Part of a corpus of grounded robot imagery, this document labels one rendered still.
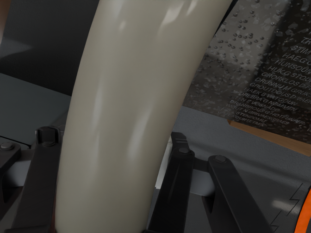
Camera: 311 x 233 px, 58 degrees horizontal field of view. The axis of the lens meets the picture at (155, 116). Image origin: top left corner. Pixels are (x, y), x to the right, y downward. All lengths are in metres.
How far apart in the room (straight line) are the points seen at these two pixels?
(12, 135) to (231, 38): 0.60
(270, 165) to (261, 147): 0.09
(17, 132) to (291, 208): 1.07
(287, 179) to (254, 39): 0.99
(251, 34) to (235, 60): 0.04
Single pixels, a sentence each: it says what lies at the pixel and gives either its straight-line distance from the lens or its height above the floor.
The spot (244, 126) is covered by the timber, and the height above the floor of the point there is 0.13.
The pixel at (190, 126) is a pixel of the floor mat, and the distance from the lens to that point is 1.06.
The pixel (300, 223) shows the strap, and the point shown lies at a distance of 1.40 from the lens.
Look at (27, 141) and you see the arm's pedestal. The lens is 0.76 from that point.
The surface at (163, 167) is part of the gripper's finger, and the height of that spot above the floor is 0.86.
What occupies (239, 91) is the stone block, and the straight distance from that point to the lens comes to 0.38.
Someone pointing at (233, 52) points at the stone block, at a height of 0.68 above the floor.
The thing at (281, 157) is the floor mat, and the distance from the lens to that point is 1.20.
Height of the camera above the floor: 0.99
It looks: 69 degrees down
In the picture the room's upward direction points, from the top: 172 degrees counter-clockwise
